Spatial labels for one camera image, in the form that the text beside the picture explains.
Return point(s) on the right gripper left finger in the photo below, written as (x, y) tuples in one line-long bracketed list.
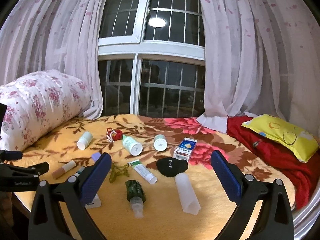
[(47, 220)]

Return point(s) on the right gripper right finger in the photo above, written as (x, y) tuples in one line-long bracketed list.
[(275, 219)]

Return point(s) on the small pale green bottle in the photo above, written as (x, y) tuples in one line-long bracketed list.
[(84, 141)]

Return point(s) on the translucent white plastic tube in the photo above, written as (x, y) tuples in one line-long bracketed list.
[(188, 199)]

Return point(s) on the green white lotion bottle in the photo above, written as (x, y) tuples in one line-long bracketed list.
[(132, 146)]

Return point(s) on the white round jar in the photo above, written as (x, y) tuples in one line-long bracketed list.
[(160, 143)]

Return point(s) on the beige lip balm stick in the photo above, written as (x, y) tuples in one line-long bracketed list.
[(63, 169)]

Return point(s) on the small white box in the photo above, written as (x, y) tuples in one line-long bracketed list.
[(96, 202)]

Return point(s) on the red blanket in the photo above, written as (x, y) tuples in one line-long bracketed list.
[(304, 176)]

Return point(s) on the small teal white tube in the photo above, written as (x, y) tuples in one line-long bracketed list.
[(79, 171)]

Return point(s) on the floral white rolled quilt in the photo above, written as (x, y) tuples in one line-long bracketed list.
[(37, 103)]

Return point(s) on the small purple cap bottle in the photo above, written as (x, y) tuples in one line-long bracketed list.
[(95, 156)]

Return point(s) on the yellow patterned pillow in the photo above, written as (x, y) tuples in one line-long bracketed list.
[(302, 143)]

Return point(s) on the green spray bottle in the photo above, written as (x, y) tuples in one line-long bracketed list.
[(136, 197)]

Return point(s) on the red white knot charm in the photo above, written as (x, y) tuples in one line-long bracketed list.
[(113, 135)]

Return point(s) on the white green ointment tube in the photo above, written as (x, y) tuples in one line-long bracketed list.
[(143, 171)]

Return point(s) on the blue white medicine box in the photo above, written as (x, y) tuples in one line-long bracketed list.
[(185, 149)]

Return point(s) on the black fabric mask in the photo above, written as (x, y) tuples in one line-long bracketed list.
[(170, 167)]

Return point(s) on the left sheer pink curtain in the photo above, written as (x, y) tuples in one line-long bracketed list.
[(54, 34)]

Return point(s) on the sheer pink curtain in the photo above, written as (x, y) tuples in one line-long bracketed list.
[(262, 57), (54, 34)]

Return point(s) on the right sheer pink curtain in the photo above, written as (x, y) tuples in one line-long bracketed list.
[(262, 57)]

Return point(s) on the white framed barred window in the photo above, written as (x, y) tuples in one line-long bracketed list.
[(151, 58)]

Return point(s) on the white bed frame edge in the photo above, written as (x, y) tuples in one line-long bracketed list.
[(304, 219)]

